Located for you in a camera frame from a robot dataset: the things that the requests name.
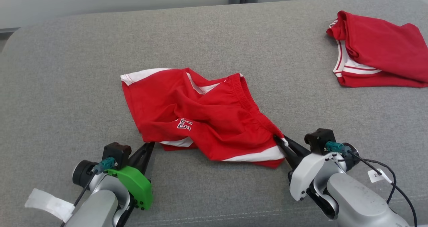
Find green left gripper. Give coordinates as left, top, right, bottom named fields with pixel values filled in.
left=107, top=141, right=155, bottom=210

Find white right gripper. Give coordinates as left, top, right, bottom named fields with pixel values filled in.
left=273, top=135, right=347, bottom=201

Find red shorts white side stripes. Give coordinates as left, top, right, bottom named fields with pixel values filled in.
left=120, top=68, right=289, bottom=169

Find red basketball jersey white trim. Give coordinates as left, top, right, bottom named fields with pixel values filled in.
left=326, top=10, right=428, bottom=88

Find white tape strip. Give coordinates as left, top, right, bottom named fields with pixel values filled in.
left=24, top=188, right=76, bottom=223

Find black cable with teal connector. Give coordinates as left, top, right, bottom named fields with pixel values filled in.
left=325, top=141, right=418, bottom=227
left=60, top=157, right=117, bottom=227

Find white cable label tag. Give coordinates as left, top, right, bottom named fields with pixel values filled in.
left=367, top=168, right=392, bottom=184

